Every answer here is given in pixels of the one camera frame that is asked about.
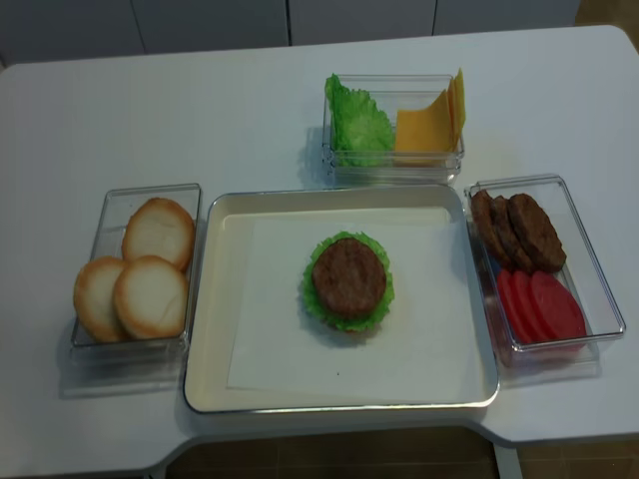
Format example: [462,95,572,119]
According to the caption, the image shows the upright yellow cheese slice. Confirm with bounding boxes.
[447,69,466,151]

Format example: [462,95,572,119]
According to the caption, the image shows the red tomato slice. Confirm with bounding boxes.
[510,270,550,342]
[528,271,586,340]
[497,269,533,344]

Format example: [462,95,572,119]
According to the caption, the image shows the bun half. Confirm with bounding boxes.
[73,256,128,342]
[113,255,189,339]
[121,198,196,272]

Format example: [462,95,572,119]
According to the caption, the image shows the clear plastic patty tomato container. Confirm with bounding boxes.
[464,175,626,374]

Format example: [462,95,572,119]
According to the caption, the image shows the clear plastic lettuce cheese container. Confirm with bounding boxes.
[321,73,465,184]

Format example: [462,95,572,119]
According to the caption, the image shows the clear plastic bun container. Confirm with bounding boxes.
[68,183,203,365]

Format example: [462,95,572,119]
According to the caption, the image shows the green lettuce leaf on burger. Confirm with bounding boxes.
[301,232,394,333]

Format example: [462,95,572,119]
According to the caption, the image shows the brown meat patty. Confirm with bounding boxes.
[311,236,387,322]
[507,194,566,273]
[491,196,535,274]
[470,190,513,271]

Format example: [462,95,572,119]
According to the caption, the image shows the back bun half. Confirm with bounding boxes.
[121,198,196,272]

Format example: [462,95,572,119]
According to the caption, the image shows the front bun half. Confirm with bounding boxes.
[113,255,189,339]

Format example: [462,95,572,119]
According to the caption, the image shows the green lettuce in container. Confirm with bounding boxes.
[324,74,394,152]

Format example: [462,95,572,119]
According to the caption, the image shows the right red tomato slice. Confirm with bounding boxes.
[528,271,586,340]

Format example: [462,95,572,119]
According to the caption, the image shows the left bun half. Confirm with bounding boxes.
[73,256,128,342]

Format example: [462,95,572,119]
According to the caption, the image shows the white metal serving tray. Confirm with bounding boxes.
[184,186,499,414]

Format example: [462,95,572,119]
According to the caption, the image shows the middle red tomato slice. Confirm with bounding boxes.
[510,270,550,342]

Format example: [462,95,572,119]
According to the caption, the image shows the left red tomato slice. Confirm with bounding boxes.
[497,269,533,344]

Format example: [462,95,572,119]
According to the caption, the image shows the flat yellow cheese slice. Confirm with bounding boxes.
[394,91,455,153]

